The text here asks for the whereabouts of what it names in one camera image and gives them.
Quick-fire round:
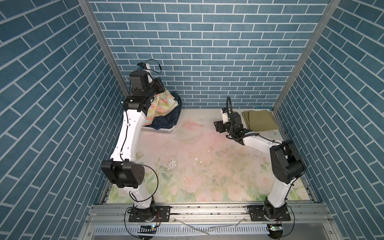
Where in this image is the olive green skirt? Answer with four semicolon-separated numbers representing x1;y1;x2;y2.
242;110;279;133

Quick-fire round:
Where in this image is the floral pastel skirt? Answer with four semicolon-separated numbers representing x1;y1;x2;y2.
142;89;180;127

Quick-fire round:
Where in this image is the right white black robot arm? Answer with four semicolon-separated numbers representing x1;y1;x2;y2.
214;107;307;221

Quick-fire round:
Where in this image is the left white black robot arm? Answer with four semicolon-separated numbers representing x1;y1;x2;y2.
101;69;165;210

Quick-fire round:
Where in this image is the blue denim skirt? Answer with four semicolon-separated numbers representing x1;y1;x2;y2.
148;91;183;130

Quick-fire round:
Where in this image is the white plastic laundry basket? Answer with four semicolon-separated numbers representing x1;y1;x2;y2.
141;126;175;134

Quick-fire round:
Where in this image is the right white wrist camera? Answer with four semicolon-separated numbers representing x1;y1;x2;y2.
222;108;229;124

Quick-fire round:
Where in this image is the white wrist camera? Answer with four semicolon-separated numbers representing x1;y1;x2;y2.
222;108;229;124
137;62;152;72

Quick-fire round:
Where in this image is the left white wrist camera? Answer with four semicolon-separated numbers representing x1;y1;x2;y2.
137;62;152;72

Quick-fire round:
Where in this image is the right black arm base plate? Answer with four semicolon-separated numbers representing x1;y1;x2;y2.
247;205;291;222

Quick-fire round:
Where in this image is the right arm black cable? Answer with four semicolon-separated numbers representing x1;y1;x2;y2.
224;95;307;239

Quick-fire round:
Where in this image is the left aluminium corner post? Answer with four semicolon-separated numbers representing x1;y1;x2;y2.
78;0;129;97

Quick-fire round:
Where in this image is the aluminium corner post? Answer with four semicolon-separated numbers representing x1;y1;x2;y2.
272;0;341;113
78;0;129;97

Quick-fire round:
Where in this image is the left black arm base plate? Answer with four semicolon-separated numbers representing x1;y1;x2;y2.
128;206;171;223

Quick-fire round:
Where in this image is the aluminium front mounting rail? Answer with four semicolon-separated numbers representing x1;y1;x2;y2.
80;202;342;240

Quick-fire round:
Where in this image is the right aluminium corner post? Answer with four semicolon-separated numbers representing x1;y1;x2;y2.
272;0;341;113

